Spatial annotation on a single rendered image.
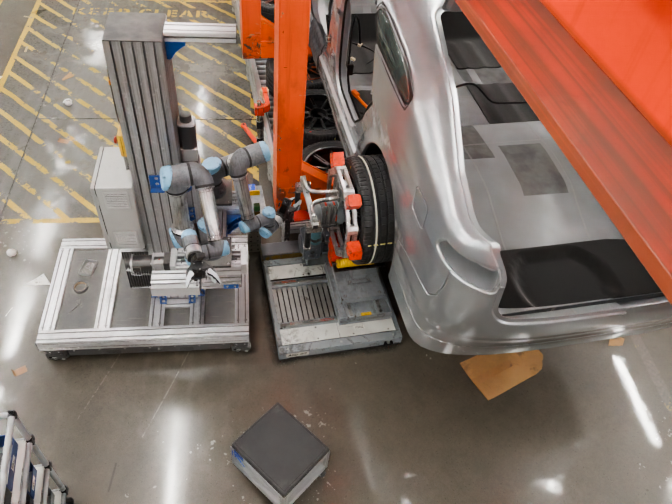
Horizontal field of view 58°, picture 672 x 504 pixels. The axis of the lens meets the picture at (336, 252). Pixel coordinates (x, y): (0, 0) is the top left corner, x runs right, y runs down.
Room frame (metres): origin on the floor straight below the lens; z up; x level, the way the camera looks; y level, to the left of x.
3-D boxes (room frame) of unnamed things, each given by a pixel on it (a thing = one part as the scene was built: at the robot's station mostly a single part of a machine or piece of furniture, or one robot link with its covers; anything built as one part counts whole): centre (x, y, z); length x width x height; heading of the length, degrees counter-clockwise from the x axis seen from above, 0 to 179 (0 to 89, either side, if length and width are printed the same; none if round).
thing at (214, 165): (2.71, 0.79, 0.98); 0.13 x 0.12 x 0.14; 130
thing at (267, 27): (4.92, 0.65, 0.69); 0.52 x 0.17 x 0.35; 108
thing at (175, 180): (2.16, 0.82, 1.19); 0.15 x 0.12 x 0.55; 116
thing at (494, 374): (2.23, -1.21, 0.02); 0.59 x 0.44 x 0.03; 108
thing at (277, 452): (1.34, 0.16, 0.17); 0.43 x 0.36 x 0.34; 54
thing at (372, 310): (2.62, -0.18, 0.13); 0.50 x 0.36 x 0.10; 18
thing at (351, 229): (2.63, 0.00, 0.85); 0.54 x 0.07 x 0.54; 18
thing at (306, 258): (2.87, 0.06, 0.26); 0.42 x 0.18 x 0.35; 108
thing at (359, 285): (2.68, -0.16, 0.32); 0.40 x 0.30 x 0.28; 18
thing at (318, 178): (3.08, 0.06, 0.69); 0.52 x 0.17 x 0.35; 108
